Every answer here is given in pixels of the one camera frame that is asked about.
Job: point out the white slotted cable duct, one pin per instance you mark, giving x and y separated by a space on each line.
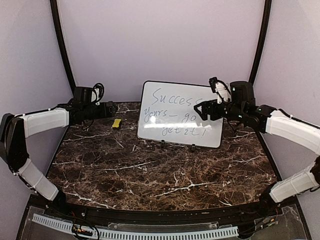
121 231

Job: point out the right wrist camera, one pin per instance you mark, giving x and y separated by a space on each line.
220 89

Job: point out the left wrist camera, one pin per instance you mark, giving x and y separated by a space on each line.
98 91

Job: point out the white whiteboard black frame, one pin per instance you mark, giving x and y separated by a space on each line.
167 114

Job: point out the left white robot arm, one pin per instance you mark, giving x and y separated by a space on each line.
85 105

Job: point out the right black frame post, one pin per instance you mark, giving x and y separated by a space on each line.
261 41

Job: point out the black front rail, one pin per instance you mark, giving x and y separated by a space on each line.
243 215

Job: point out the black frame post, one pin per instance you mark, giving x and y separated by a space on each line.
61 44
261 41

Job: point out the left black frame post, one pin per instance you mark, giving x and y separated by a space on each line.
61 44

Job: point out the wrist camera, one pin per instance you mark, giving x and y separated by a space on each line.
98 91
220 89

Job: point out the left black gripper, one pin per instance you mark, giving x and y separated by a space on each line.
111 113

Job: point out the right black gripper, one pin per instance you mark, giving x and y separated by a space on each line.
206 104

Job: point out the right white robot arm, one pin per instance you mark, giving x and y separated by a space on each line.
236 102

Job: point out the yellow black eraser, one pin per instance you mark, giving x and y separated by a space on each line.
117 123

